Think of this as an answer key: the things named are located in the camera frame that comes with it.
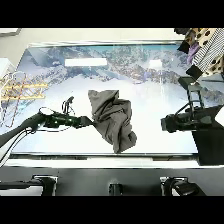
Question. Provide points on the striped black white garment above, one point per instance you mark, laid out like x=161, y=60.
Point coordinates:
x=210, y=50

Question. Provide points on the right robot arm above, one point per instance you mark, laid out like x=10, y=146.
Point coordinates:
x=200, y=120

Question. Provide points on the purple garment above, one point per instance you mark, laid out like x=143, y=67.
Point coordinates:
x=193, y=53

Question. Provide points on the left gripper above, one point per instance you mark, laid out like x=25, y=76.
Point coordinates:
x=63, y=120

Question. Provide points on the silver frame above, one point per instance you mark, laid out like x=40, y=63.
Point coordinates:
x=100, y=162

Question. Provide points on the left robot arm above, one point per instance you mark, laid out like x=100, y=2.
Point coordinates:
x=20, y=128

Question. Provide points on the grey garment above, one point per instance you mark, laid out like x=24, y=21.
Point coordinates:
x=113, y=123

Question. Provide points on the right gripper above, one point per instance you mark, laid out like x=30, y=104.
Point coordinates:
x=170, y=123

